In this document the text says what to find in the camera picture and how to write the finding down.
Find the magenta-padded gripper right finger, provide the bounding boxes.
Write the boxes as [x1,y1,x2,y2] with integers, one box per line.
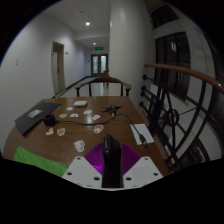
[119,143,164,188]

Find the white outlined sticker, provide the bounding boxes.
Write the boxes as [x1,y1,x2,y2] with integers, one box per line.
[73,139,86,153]

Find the wooden armchair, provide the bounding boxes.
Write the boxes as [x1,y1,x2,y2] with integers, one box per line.
[74,73,133,98]

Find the side doorway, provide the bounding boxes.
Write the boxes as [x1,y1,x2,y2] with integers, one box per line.
[50,40,67,96]

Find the black cable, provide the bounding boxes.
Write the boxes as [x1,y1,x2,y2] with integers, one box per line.
[53,113,148,147]

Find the small white flat box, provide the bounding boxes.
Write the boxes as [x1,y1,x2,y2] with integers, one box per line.
[73,100,89,108]

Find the red and white sticker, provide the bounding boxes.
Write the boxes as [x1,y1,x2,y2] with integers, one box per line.
[93,123,105,134]

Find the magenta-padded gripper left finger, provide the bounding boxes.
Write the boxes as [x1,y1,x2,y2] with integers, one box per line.
[61,143,105,188]

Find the green mouse pad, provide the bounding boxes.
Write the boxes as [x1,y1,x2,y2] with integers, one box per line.
[12,145,69,178]

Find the dark window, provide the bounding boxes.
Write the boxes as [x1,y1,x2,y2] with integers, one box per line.
[154,31,192,101]

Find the black vertical computer mouse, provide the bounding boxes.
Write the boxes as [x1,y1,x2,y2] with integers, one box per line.
[101,134,124,189]

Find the black closed laptop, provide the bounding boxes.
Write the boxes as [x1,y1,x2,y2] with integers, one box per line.
[14,100,63,136]

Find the white paper sheet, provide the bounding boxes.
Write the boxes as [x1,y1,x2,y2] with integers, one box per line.
[129,123,155,146]

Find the black railing with wooden handrail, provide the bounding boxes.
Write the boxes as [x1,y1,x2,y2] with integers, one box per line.
[138,63,224,171]

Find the small black box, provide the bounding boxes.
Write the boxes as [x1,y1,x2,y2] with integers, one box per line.
[43,113,56,127]

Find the black cable hub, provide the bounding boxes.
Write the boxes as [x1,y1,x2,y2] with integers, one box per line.
[100,104,124,118]

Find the ceiling lights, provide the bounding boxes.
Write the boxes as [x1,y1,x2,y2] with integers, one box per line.
[84,20,98,46]

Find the glass double door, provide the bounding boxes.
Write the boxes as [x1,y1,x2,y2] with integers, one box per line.
[90,53,109,77]

